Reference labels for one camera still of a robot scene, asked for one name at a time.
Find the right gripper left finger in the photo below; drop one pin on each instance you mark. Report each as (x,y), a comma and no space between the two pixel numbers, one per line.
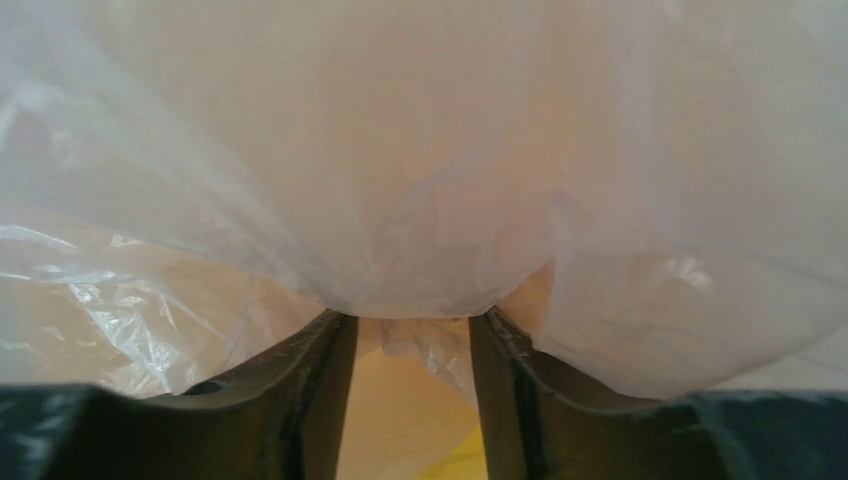
(278,415)

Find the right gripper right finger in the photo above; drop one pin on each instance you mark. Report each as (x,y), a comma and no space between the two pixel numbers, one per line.
(543,419)

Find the yellow trash bin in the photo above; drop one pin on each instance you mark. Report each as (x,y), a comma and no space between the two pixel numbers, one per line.
(412,411)

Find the translucent pink plastic bag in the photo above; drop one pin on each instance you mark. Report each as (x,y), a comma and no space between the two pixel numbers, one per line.
(656,190)

